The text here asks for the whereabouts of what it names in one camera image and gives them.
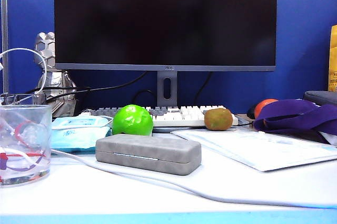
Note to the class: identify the black computer monitor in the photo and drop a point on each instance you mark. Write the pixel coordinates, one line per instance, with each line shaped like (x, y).
(163, 18)

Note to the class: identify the green apple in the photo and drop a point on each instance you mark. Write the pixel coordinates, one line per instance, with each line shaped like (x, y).
(131, 121)

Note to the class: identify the grey fabric pouch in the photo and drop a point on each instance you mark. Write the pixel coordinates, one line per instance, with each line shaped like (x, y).
(321, 96)

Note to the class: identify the yellow paper bag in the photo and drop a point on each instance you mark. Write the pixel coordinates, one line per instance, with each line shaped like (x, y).
(333, 60)

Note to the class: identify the grey monitor stand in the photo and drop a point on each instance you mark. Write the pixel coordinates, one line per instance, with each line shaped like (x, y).
(160, 87)

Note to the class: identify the white blue plastic sleeve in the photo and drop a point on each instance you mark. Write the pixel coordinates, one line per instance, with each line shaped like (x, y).
(263, 150)

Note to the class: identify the black computer mouse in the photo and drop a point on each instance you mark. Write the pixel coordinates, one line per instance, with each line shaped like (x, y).
(252, 112)

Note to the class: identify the clear glass cup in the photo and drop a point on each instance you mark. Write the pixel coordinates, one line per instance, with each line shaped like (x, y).
(25, 142)

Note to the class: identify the purple cloth bag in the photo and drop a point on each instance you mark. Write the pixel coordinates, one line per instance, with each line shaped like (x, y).
(289, 108)

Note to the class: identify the clear plastic box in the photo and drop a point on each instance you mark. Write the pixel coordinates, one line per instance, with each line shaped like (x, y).
(37, 99)

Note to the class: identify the brown kiwi fruit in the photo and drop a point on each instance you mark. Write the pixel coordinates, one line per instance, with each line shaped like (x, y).
(218, 120)

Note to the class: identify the orange fruit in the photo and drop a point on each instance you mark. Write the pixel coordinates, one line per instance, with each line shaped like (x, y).
(263, 104)

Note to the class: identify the silver robot figurine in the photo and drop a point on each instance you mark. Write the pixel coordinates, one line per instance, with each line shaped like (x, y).
(47, 47)

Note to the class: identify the white grey keyboard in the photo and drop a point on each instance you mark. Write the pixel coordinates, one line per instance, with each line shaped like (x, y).
(184, 116)

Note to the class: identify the grey metal partition post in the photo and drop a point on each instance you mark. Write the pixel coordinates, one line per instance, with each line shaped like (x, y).
(4, 37)

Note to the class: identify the grey felt glasses case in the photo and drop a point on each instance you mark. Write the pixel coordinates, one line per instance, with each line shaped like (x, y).
(147, 153)

